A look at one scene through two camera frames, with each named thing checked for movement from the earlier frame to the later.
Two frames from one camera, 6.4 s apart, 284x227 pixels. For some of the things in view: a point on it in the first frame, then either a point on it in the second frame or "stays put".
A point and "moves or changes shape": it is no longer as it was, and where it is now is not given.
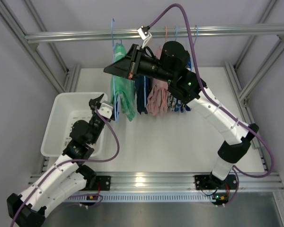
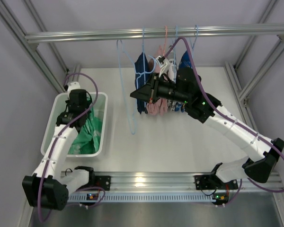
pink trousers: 157,102 stays put
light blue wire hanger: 116,117 -> 133,125
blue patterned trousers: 179,105 stays put
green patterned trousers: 122,90 moves or changes shape
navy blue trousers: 140,89 stays put
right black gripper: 133,62 -> 153,87
